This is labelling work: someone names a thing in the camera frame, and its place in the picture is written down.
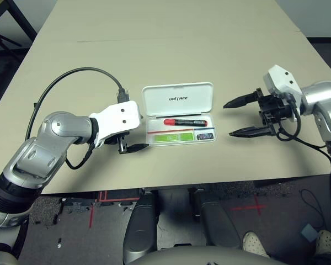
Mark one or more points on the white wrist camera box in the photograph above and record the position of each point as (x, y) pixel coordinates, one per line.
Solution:
(281, 80)
(118, 116)

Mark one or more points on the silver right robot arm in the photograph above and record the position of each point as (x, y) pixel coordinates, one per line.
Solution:
(322, 96)

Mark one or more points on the white plastic pencil case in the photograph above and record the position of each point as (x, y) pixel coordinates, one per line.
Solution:
(179, 107)

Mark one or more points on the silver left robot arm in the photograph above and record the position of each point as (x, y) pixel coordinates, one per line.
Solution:
(58, 129)

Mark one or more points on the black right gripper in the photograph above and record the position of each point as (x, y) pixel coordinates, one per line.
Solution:
(275, 110)

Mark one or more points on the dark grey robot leg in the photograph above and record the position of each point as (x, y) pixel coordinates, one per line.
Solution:
(215, 220)
(140, 223)

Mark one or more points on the dark grey right robot leg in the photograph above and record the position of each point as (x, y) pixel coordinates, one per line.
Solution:
(215, 220)

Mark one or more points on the silver robot torso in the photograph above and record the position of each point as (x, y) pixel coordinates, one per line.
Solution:
(204, 256)

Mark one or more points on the small blue-grey box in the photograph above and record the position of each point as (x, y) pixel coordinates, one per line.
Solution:
(309, 233)

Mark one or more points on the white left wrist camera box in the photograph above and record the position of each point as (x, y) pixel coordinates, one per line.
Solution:
(118, 116)

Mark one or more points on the black marker with red cap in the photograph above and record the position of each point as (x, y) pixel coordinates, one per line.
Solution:
(187, 122)

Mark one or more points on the black chair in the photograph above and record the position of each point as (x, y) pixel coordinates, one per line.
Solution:
(0, 40)

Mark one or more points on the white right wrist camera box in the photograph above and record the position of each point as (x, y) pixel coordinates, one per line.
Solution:
(281, 80)

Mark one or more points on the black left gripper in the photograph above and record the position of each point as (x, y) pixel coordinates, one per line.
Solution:
(122, 138)

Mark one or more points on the dark grey left robot leg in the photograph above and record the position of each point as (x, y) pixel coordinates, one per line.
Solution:
(140, 223)

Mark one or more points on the small dark blue eraser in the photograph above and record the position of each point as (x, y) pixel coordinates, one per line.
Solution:
(204, 136)

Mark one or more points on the green highlighter pen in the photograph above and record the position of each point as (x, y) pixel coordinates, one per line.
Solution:
(160, 138)

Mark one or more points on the white perforated shoe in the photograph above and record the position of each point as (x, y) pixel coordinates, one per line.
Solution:
(326, 241)
(255, 244)

